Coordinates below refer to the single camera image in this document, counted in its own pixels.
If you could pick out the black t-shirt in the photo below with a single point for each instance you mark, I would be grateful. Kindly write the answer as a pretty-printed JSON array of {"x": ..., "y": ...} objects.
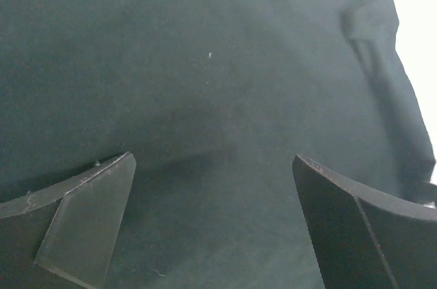
[{"x": 214, "y": 98}]

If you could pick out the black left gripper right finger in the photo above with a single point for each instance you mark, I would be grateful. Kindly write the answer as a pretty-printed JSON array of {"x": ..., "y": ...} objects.
[{"x": 362, "y": 237}]

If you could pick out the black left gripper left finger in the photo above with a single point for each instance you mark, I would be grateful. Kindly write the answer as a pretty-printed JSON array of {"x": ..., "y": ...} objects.
[{"x": 63, "y": 236}]

